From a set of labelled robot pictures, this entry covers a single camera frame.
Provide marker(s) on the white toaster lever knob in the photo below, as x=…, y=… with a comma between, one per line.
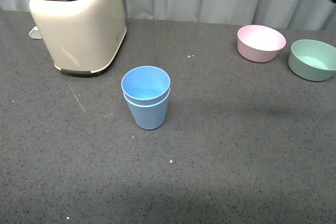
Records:
x=34, y=33

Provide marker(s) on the blue cup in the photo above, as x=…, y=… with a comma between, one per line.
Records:
x=146, y=85
x=149, y=117

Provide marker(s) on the green bowl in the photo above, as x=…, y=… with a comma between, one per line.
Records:
x=312, y=60

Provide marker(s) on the cream toaster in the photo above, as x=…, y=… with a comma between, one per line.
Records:
x=82, y=36

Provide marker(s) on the pink bowl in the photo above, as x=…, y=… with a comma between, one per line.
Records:
x=259, y=43

